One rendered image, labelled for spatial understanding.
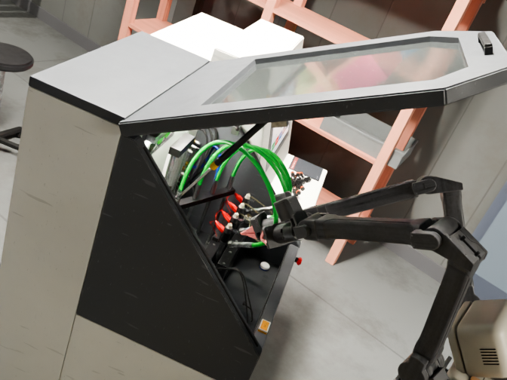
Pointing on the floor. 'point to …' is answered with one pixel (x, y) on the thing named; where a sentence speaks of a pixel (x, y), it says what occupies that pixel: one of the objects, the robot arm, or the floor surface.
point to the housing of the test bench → (77, 180)
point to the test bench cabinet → (117, 357)
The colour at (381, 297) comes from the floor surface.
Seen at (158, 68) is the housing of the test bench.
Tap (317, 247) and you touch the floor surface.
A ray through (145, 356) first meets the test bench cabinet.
